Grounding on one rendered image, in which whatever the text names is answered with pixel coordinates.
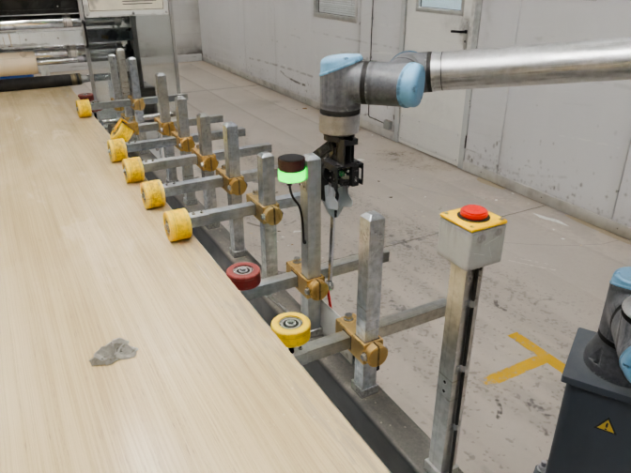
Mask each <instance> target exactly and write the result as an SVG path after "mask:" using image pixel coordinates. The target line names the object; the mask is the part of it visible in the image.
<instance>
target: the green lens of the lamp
mask: <svg viewBox="0 0 631 473"><path fill-rule="evenodd" d="M278 179H279V180H280V181H282V182H284V183H298V182H301V181H303V180H305V169H304V170H303V171H302V172H299V173H292V174H290V173H284V172H281V171H280V170H279V169H278Z"/></svg>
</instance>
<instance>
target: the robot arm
mask: <svg viewBox="0 0 631 473"><path fill-rule="evenodd" d="M362 60H363V57H362V55H361V54H359V53H342V54H334V55H329V56H326V57H324V58H323V59H322V60H321V62H320V73H319V76H320V112H319V131H320V132H321V133H323V134H324V140H326V141H327V142H326V143H325V144H324V145H322V146H321V147H319V148H318V149H317V150H315V151H314V152H313V153H314V154H316V155H317V156H319V157H320V158H321V200H322V202H323V204H324V206H325V208H326V209H327V211H328V213H329V214H330V215H331V216H332V217H333V218H338V216H339V215H340V213H341V211H342V209H343V207H344V206H345V207H352V205H353V201H352V199H351V197H350V196H349V194H348V188H349V186H351V187H355V186H359V183H360V184H362V182H363V162H361V161H359V160H356V159H354V145H357V144H358V138H356V137H355V134H356V133H358V132H359V130H360V112H361V104H369V105H383V106H397V107H403V108H409V107H417V106H418V105H419V104H420V103H421V99H422V98H423V93H427V92H436V91H442V90H458V89H475V88H491V87H508V86H524V85H541V84H573V83H589V82H606V81H622V80H631V37H627V38H604V39H592V40H580V41H567V42H555V43H544V44H532V45H519V46H507V47H495V48H483V49H471V50H459V51H447V52H421V53H417V52H414V51H404V52H401V53H399V54H397V55H396V56H395V57H394V58H393V59H392V60H391V61H390V62H378V61H362ZM359 168H361V169H362V179H360V178H359ZM329 182H330V184H329ZM334 191H335V197H334ZM609 282H610V284H609V288H608V293H607V297H606V301H605V305H604V309H603V312H602V316H601V320H600V324H599V328H598V331H597V332H596V333H595V335H594V336H593V337H592V338H591V339H590V341H589V342H588V343H587V344H586V346H585V349H584V353H583V359H584V362H585V364H586V365H587V367H588V368H589V369H590V370H591V371H592V372H593V373H594V374H596V375H597V376H599V377H601V378H602V379H604V380H606V381H608V382H610V383H612V384H615V385H618V386H621V387H625V388H630V389H631V267H620V268H618V269H616V270H615V271H614V273H613V275H612V278H611V280H610V281H609Z"/></svg>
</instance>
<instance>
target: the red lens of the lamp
mask: <svg viewBox="0 0 631 473"><path fill-rule="evenodd" d="M279 157H280V156H279ZM279 157H278V169H279V170H280V171H283V172H299V171H302V170H304V169H305V157H304V156H303V157H304V159H303V160H300V161H295V162H288V161H281V160H279Z"/></svg>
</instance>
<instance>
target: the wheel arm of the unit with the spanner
mask: <svg viewBox="0 0 631 473"><path fill-rule="evenodd" d="M389 257H390V252H389V251H387V250H386V249H384V248H383V263H386V262H389ZM358 269H359V255H358V254H355V255H351V256H348V257H344V258H340V259H337V260H333V268H332V277H334V276H338V275H341V274H345V273H348V272H351V271H355V270H358ZM328 270H329V262H326V263H322V264H321V274H322V275H323V276H324V277H325V279H328ZM297 286H298V276H297V275H296V274H295V273H294V272H293V271H290V272H286V273H283V274H279V275H275V276H271V277H268V278H265V279H261V282H260V284H259V285H258V286H257V287H256V288H254V289H251V290H245V291H240V293H241V294H242V295H243V296H244V297H245V298H246V299H247V300H250V299H254V298H259V297H262V296H265V295H269V294H272V293H276V292H280V291H283V290H286V289H290V288H293V287H297Z"/></svg>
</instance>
